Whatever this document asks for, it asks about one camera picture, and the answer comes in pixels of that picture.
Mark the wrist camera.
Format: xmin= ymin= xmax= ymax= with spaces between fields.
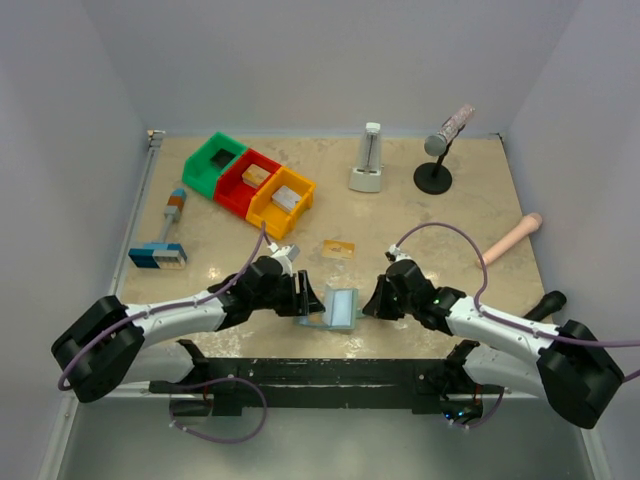
xmin=385 ymin=244 xmax=412 ymax=264
xmin=268 ymin=242 xmax=300 ymax=275

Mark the toy block hammer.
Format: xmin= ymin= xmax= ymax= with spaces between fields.
xmin=128 ymin=188 xmax=188 ymax=270

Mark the card stack in yellow bin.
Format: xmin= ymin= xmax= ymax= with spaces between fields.
xmin=271 ymin=185 xmax=301 ymax=213

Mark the white metronome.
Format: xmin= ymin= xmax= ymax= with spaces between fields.
xmin=348 ymin=122 xmax=383 ymax=193

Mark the yellow plastic bin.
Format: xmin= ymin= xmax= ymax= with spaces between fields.
xmin=245 ymin=166 xmax=316 ymax=240

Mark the card stack in red bin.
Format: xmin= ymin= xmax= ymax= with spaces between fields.
xmin=241 ymin=164 xmax=271 ymax=189

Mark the green plastic bin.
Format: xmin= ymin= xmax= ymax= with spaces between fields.
xmin=182 ymin=132 xmax=248 ymax=200

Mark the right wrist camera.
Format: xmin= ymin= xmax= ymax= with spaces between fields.
xmin=385 ymin=244 xmax=412 ymax=264

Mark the green card holder wallet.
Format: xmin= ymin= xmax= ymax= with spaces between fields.
xmin=294 ymin=285 xmax=364 ymax=332

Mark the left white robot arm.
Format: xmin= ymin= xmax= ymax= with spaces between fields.
xmin=51 ymin=255 xmax=325 ymax=403

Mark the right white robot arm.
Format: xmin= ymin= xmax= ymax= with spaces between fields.
xmin=363 ymin=259 xmax=624 ymax=429

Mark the aluminium frame rail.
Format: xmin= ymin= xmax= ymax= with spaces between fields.
xmin=36 ymin=130 xmax=166 ymax=480

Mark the black item in green bin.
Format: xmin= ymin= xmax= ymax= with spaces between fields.
xmin=210 ymin=149 xmax=235 ymax=170

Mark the grey glitter microphone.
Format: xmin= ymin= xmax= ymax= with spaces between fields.
xmin=424 ymin=104 xmax=475 ymax=157

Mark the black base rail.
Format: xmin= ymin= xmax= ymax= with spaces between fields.
xmin=150 ymin=358 xmax=499 ymax=416

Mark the black microphone stand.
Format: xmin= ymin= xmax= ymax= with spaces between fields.
xmin=413 ymin=132 xmax=452 ymax=195

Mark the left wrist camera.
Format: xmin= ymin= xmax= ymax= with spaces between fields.
xmin=268 ymin=242 xmax=300 ymax=275

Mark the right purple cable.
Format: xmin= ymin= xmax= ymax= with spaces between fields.
xmin=392 ymin=221 xmax=640 ymax=431

